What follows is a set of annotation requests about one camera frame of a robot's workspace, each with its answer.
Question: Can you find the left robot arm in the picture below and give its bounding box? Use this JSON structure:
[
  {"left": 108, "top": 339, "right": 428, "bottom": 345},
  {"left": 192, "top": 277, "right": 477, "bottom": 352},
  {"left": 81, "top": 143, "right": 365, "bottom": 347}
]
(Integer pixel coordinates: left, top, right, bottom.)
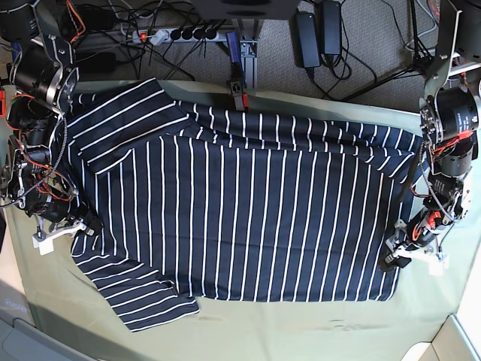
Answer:
[{"left": 378, "top": 1, "right": 480, "bottom": 275}]

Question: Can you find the grey power strip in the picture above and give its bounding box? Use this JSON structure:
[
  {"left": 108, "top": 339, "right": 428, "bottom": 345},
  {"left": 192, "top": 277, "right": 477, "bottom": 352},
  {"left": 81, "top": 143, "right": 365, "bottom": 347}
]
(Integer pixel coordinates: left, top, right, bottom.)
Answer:
[{"left": 123, "top": 26, "right": 227, "bottom": 46}]

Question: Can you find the navy white striped T-shirt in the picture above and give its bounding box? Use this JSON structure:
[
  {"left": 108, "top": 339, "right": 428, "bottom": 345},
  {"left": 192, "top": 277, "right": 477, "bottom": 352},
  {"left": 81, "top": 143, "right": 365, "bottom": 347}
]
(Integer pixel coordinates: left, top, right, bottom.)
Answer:
[{"left": 64, "top": 79, "right": 420, "bottom": 332}]

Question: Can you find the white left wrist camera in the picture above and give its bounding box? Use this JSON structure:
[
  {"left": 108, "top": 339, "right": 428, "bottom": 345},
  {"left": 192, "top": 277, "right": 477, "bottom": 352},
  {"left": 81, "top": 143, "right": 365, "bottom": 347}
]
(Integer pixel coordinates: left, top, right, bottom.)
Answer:
[{"left": 408, "top": 252, "right": 449, "bottom": 277}]

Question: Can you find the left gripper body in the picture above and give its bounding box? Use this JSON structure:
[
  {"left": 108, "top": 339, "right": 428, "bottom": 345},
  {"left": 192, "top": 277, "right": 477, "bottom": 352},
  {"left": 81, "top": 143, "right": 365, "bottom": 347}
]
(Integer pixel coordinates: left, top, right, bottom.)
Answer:
[{"left": 386, "top": 210, "right": 446, "bottom": 263}]

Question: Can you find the green table cloth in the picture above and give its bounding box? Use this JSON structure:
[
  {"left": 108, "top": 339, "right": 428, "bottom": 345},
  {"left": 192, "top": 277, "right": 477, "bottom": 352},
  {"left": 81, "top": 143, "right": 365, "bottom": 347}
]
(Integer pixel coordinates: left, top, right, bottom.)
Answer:
[{"left": 0, "top": 79, "right": 481, "bottom": 361}]

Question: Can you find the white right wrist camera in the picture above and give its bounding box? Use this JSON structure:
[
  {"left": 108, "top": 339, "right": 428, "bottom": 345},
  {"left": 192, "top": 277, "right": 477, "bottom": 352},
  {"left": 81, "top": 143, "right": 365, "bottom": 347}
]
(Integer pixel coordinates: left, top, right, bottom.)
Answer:
[{"left": 32, "top": 227, "right": 82, "bottom": 256}]

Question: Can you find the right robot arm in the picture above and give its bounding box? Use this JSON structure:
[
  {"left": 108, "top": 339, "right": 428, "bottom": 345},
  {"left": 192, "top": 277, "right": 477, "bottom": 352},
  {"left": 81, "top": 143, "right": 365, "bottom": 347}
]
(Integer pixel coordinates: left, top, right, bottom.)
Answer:
[{"left": 1, "top": 1, "right": 101, "bottom": 241}]

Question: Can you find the black cable bundle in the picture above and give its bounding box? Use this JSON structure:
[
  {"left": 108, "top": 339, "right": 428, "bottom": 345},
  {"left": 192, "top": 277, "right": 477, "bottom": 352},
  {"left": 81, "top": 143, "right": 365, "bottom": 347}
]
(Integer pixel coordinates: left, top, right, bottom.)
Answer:
[{"left": 67, "top": 0, "right": 234, "bottom": 82}]

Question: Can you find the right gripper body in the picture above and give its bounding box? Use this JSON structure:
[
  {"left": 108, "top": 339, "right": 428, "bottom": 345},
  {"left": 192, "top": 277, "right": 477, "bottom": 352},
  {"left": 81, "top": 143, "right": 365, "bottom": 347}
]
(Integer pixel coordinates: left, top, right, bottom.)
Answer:
[{"left": 33, "top": 208, "right": 89, "bottom": 241}]

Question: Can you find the black tripod stand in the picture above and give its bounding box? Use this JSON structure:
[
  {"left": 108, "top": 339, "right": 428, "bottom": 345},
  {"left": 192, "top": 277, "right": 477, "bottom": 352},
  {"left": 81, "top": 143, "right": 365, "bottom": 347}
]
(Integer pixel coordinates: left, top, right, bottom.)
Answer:
[{"left": 341, "top": 1, "right": 440, "bottom": 102}]

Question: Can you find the black power adapter brick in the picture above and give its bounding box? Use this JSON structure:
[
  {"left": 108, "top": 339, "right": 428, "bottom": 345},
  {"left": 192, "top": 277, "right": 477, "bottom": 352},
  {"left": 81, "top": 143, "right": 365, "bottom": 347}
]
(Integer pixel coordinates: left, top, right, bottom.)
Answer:
[{"left": 289, "top": 11, "right": 320, "bottom": 68}]

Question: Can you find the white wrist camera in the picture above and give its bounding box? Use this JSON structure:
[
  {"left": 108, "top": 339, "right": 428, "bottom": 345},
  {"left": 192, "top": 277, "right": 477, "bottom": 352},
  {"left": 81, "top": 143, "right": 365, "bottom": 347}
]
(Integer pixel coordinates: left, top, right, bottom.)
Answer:
[
  {"left": 408, "top": 252, "right": 449, "bottom": 277},
  {"left": 32, "top": 227, "right": 82, "bottom": 256}
]

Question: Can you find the aluminium frame rail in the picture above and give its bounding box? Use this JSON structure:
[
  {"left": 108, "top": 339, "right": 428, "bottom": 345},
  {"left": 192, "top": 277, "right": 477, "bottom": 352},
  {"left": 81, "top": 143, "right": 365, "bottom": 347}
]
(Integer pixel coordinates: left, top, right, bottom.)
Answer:
[{"left": 232, "top": 19, "right": 264, "bottom": 89}]

